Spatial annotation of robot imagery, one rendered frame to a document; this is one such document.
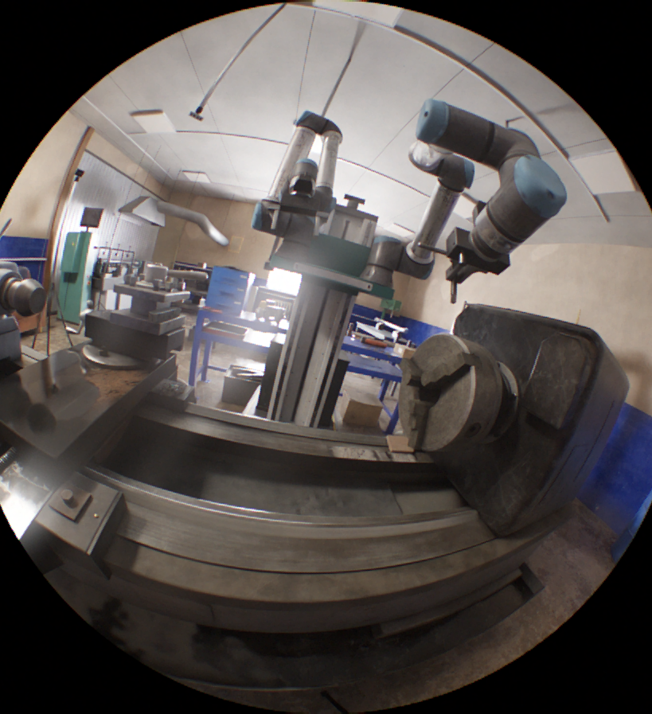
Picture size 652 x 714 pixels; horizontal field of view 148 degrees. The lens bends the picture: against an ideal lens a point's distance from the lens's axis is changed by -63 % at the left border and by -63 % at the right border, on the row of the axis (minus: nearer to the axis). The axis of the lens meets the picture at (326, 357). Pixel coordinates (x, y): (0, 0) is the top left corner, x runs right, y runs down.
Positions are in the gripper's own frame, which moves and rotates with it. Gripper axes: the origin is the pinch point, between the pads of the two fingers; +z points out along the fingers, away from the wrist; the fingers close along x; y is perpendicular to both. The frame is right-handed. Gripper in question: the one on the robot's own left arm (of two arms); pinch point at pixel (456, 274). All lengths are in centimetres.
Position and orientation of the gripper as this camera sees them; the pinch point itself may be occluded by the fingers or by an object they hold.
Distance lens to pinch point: 63.3
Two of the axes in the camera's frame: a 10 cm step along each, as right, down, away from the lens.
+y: -2.0, 9.7, -1.5
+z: 0.1, 1.6, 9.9
